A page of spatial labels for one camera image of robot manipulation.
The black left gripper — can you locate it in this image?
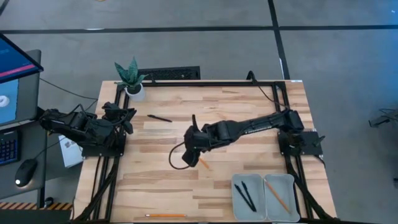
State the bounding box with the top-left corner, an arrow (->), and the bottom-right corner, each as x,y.
102,101 -> 137,135

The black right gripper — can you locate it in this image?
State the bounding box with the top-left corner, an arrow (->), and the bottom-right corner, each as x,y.
182,124 -> 218,168

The orange pencil with eraser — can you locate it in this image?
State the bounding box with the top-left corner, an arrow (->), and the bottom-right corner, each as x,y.
144,213 -> 188,218
198,157 -> 212,171
264,179 -> 292,215

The grey plastic tray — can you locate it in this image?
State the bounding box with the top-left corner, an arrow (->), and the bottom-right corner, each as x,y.
231,173 -> 268,222
263,173 -> 301,223

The white plant pot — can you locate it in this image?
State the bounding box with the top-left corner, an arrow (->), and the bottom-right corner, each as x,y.
124,83 -> 146,102

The green snake plant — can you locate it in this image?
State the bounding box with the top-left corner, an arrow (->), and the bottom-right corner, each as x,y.
114,56 -> 149,91

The white box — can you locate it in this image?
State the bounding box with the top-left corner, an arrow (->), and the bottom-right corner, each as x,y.
58,134 -> 85,169

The grey desk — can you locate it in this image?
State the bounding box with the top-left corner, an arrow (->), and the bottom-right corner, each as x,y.
0,49 -> 48,200

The black computer mouse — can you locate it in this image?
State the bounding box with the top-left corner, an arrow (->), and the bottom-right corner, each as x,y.
14,158 -> 39,188

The monitor with light blue screen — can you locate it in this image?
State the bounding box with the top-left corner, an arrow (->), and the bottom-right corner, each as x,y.
0,77 -> 20,127

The black keyboard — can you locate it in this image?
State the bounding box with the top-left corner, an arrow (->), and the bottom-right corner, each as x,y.
0,129 -> 22,166

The monitor with dark blue screen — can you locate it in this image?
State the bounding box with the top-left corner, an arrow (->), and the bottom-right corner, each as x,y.
0,33 -> 44,85

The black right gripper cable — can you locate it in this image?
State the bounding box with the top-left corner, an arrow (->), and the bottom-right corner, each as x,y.
169,141 -> 191,170

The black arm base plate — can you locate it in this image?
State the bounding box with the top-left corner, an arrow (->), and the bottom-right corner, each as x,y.
277,130 -> 324,156
81,133 -> 127,158

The black aluminium table frame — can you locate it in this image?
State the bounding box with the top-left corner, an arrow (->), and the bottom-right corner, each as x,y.
73,79 -> 340,224

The black floor cable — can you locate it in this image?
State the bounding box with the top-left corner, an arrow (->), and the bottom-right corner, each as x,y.
39,77 -> 100,101

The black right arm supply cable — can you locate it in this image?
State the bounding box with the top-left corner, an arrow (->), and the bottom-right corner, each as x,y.
247,70 -> 282,110

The black stand with cables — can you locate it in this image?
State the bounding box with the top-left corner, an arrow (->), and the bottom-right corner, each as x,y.
368,108 -> 398,135

